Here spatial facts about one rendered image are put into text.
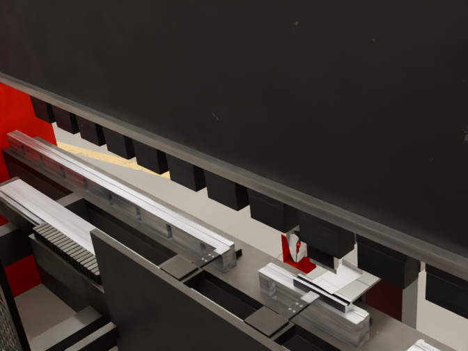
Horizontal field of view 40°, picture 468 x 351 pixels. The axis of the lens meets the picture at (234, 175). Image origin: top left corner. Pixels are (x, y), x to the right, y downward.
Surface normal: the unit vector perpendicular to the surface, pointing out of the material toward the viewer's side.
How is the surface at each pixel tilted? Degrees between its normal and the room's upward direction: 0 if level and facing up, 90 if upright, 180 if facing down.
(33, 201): 0
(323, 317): 90
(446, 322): 0
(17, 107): 90
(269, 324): 0
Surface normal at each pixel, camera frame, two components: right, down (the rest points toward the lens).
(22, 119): 0.68, 0.28
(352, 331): -0.73, 0.38
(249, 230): -0.10, -0.88
